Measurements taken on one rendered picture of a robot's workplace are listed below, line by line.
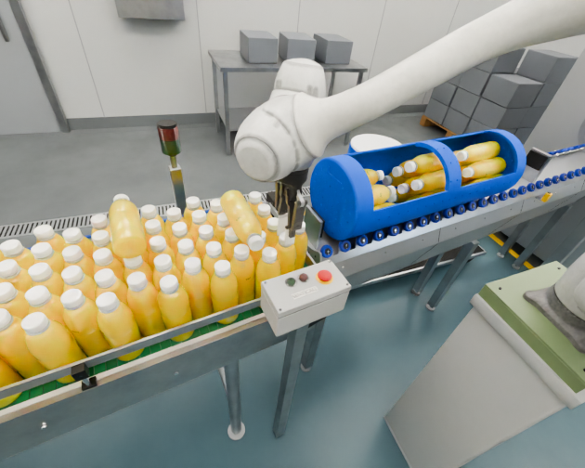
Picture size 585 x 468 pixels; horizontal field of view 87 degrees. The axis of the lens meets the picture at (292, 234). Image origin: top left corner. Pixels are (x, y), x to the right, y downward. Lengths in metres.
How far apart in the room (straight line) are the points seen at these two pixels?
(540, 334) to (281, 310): 0.65
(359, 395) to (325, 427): 0.25
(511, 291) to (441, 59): 0.72
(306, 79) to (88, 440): 1.73
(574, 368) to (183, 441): 1.49
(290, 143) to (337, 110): 0.08
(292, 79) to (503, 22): 0.32
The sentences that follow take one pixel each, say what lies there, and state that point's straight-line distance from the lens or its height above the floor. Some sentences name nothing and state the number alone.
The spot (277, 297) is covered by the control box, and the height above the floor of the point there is 1.10.
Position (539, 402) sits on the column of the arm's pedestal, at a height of 0.89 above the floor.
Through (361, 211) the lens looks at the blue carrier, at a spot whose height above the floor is 1.14.
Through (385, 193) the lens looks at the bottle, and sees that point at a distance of 1.09.
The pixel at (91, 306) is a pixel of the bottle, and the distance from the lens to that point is 0.83.
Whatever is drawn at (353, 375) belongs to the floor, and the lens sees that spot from 1.91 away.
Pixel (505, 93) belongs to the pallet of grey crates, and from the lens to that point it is 4.55.
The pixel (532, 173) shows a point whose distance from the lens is 2.07.
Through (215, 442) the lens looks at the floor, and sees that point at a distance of 1.75.
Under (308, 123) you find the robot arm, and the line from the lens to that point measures 0.48.
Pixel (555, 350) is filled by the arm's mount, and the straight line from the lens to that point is 1.01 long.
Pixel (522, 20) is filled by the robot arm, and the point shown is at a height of 1.65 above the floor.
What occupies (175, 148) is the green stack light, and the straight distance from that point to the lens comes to 1.13.
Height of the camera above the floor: 1.68
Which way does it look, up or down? 41 degrees down
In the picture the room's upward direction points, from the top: 7 degrees clockwise
